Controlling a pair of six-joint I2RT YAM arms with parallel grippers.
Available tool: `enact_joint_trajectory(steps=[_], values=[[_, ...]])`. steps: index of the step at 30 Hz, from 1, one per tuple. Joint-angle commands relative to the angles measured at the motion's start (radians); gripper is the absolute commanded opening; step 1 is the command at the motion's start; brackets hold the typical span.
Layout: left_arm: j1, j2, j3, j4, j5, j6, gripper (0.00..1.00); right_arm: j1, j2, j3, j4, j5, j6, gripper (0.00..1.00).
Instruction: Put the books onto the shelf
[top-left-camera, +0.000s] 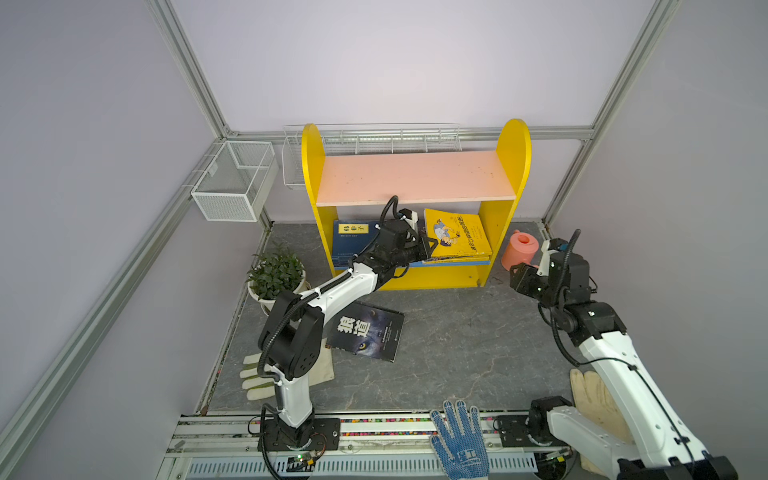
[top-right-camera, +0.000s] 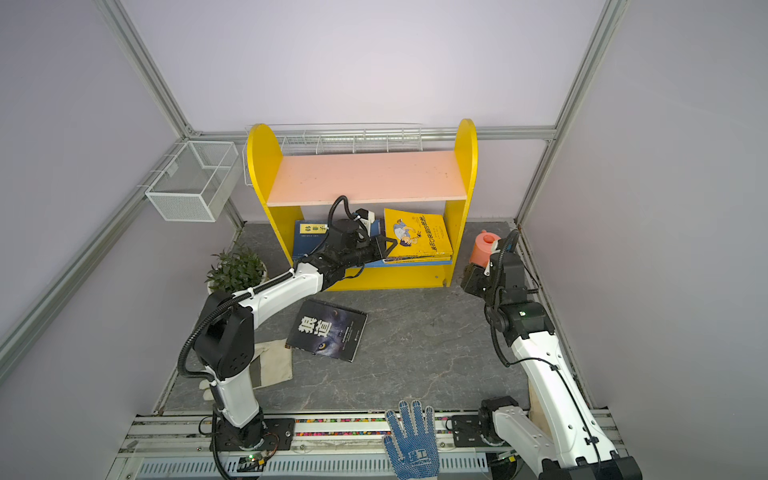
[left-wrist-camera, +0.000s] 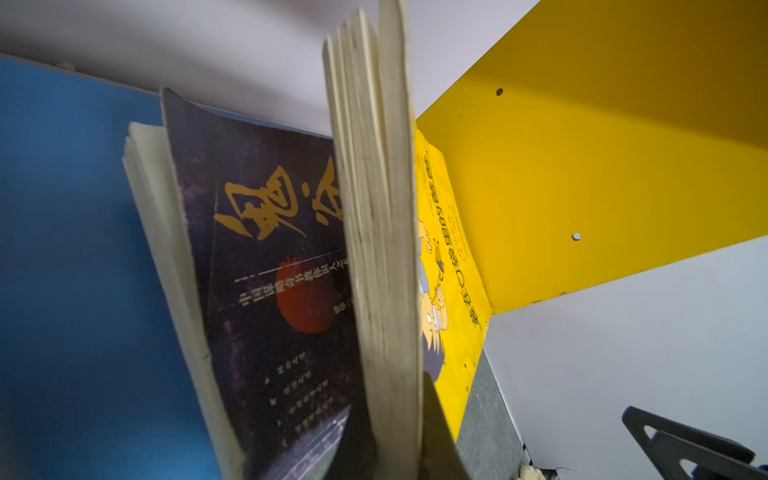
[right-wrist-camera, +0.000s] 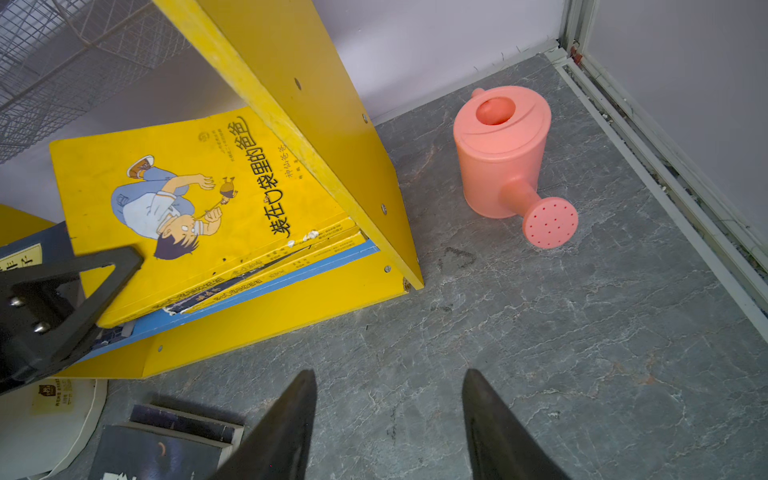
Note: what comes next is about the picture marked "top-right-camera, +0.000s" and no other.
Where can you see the metal base rail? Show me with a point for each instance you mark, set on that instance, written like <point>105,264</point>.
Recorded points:
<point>323,445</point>

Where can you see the cream leather glove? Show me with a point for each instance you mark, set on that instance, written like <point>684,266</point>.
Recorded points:
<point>536,413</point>

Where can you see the black wolf cover book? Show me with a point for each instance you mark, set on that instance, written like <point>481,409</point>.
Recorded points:
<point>328,330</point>

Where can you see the purple book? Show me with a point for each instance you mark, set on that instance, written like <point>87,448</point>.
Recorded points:
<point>439,260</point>

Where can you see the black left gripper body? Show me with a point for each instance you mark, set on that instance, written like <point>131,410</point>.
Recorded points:
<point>365,252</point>

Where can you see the blue dotted knit glove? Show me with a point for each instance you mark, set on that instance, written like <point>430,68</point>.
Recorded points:
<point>411,445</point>

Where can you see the green potted plant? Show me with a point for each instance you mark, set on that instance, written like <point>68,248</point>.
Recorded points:
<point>235,270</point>

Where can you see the white wire basket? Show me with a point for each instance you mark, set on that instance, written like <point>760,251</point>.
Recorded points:
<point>347,138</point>

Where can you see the pink upper shelf board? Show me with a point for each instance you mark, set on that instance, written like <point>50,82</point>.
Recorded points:
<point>373,178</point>

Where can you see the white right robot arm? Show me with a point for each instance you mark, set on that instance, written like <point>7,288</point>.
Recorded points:
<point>573,446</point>

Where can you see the white mesh basket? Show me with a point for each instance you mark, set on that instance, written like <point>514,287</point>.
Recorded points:
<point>197,181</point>

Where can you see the aluminium frame post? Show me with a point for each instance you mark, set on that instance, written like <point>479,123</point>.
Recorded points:
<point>124,31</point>

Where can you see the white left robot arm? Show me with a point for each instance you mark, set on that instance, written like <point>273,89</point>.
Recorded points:
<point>221,346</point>

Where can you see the yellow bookshelf frame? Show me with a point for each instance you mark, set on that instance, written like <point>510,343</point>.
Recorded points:
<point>263,157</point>

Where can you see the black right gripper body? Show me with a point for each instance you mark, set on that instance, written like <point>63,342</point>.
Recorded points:
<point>480,285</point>

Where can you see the beige grey work glove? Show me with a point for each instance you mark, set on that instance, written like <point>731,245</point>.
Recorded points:
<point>271,365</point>

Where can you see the dark blue book yellow label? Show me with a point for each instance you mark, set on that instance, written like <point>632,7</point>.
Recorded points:
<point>311,242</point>

